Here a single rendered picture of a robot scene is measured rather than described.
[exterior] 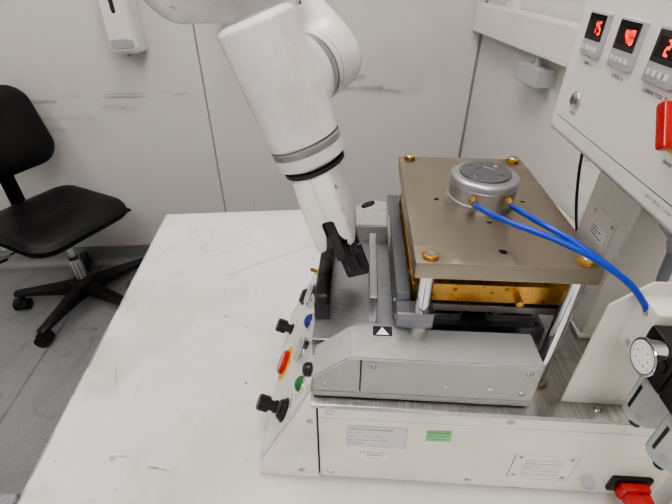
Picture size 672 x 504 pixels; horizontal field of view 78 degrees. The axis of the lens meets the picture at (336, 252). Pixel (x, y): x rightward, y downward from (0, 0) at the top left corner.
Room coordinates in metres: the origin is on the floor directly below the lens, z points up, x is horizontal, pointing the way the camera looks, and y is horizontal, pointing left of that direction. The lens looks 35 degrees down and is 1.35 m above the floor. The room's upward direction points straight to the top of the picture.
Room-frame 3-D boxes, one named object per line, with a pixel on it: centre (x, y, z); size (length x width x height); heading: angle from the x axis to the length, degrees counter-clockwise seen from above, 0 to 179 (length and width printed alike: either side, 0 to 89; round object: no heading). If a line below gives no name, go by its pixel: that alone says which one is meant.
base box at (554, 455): (0.44, -0.17, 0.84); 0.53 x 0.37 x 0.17; 86
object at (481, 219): (0.43, -0.21, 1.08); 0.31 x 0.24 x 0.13; 176
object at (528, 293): (0.45, -0.17, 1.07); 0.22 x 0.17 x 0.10; 176
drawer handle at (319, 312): (0.47, 0.01, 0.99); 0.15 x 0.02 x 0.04; 176
